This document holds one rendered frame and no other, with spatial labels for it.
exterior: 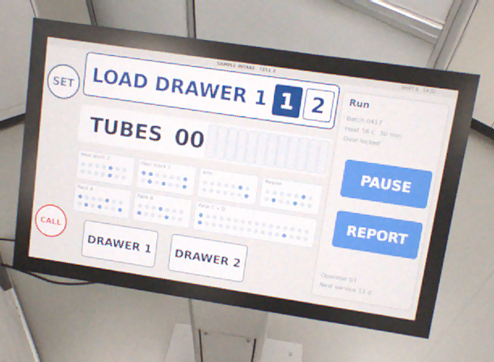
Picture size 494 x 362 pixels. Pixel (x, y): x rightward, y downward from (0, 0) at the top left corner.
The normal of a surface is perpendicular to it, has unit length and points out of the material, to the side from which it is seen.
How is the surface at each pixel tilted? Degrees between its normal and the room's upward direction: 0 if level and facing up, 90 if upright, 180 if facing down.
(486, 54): 90
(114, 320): 1
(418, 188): 50
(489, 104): 90
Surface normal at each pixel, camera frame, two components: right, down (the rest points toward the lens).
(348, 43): -0.74, 0.45
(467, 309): 0.06, -0.69
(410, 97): -0.07, 0.09
